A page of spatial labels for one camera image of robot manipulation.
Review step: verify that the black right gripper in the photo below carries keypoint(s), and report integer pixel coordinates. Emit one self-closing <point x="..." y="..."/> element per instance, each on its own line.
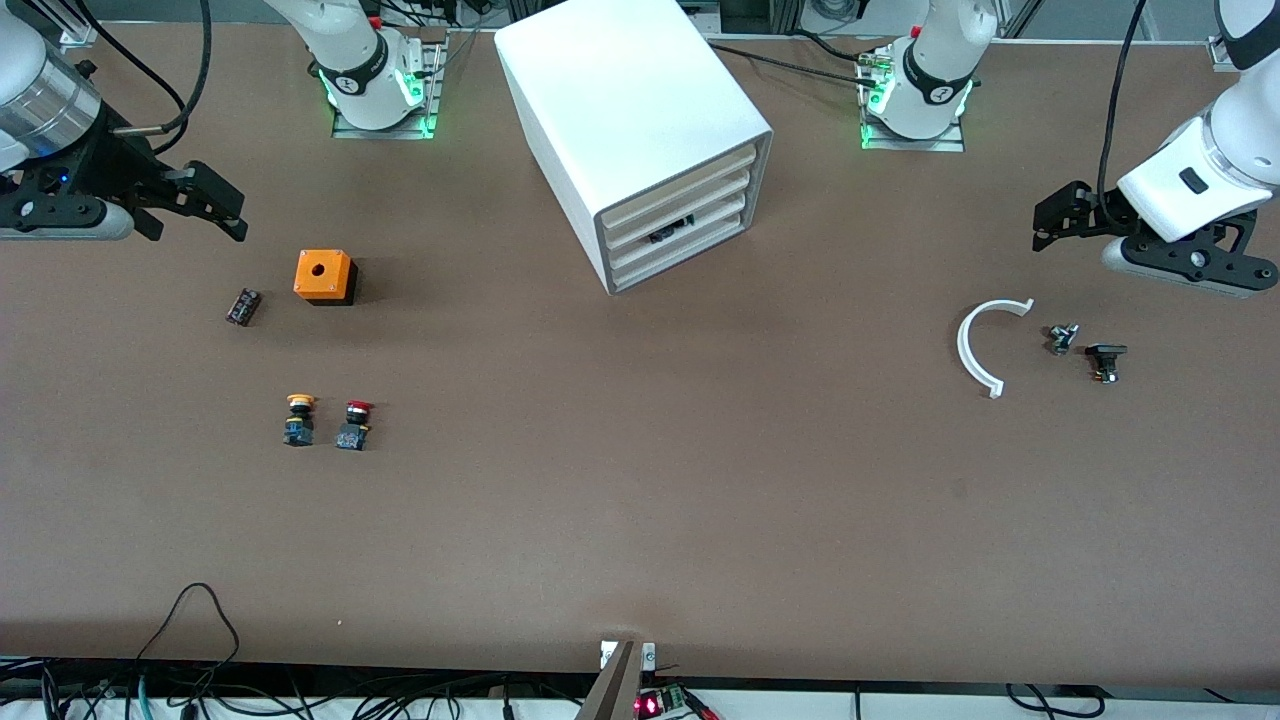
<point x="112" y="167"/>

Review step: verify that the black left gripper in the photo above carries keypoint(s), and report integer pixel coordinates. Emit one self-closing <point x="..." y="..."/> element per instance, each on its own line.
<point x="1098" y="211"/>

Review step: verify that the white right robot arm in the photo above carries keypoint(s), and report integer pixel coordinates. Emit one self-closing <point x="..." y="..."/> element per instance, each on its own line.
<point x="350" y="40"/>

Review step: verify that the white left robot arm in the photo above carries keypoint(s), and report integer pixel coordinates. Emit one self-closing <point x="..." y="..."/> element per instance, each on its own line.
<point x="940" y="60"/>

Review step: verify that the yellow push button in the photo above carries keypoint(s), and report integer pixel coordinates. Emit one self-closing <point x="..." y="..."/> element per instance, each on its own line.
<point x="298" y="430"/>

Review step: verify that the red push button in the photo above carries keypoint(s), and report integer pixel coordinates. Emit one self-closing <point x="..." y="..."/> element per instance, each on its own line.
<point x="352" y="437"/>

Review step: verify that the small black terminal block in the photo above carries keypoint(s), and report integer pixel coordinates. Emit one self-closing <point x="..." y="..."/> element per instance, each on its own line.
<point x="243" y="307"/>

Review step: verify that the orange box with hole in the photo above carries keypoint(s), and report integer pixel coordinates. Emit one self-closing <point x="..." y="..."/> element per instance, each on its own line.
<point x="320" y="275"/>

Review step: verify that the small metal fitting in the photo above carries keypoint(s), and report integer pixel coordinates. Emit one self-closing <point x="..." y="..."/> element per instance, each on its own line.
<point x="1062" y="340"/>

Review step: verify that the white curved plastic arc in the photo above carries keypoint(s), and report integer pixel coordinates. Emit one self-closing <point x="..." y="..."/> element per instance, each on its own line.
<point x="962" y="345"/>

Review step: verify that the circuit board with red light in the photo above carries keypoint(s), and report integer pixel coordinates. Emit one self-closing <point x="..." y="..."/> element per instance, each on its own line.
<point x="652" y="705"/>

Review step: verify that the small black switch part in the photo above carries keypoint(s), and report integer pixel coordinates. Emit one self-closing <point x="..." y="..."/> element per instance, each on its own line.
<point x="1105" y="352"/>

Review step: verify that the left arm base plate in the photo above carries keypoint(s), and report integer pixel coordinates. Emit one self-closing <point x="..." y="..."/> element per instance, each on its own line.
<point x="915" y="145"/>

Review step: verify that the aluminium frame corner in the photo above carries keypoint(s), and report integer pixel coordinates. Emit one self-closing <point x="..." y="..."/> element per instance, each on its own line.
<point x="80" y="35"/>
<point x="1222" y="50"/>

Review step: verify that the white mounting bracket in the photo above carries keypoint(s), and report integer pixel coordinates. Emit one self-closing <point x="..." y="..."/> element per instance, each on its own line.
<point x="648" y="655"/>

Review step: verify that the aluminium camera post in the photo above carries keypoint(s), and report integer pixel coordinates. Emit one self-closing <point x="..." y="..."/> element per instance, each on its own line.
<point x="615" y="690"/>

